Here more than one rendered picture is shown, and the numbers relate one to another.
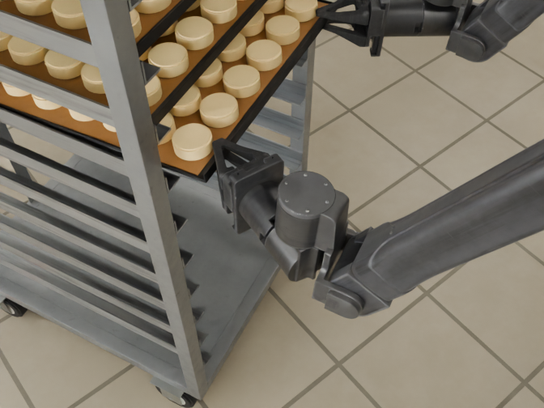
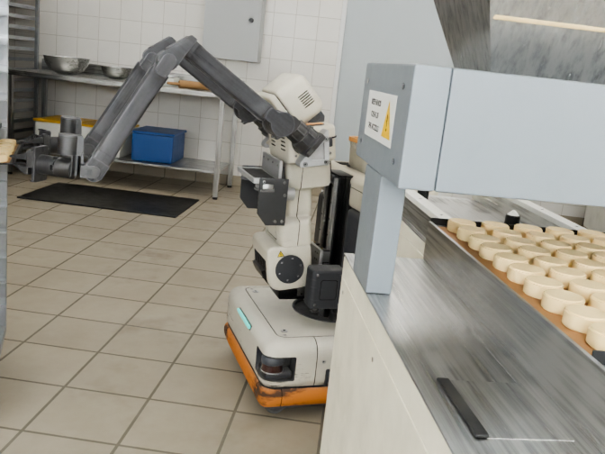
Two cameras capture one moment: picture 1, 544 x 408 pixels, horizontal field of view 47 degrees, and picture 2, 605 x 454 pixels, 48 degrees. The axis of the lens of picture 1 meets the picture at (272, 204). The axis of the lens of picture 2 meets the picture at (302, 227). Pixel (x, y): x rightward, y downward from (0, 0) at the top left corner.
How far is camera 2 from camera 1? 1.70 m
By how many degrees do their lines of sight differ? 54
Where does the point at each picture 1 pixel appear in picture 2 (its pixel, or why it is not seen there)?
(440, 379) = (129, 374)
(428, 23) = not seen: hidden behind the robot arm
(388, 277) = (106, 151)
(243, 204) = (38, 160)
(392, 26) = (52, 144)
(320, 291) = (83, 170)
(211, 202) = not seen: outside the picture
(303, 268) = (73, 168)
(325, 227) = (79, 141)
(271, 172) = (44, 149)
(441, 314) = (112, 356)
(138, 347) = not seen: outside the picture
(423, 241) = (114, 130)
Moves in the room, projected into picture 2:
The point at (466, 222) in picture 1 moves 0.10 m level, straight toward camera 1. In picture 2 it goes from (125, 115) to (127, 119)
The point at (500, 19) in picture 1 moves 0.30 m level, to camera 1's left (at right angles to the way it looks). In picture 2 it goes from (96, 133) to (10, 133)
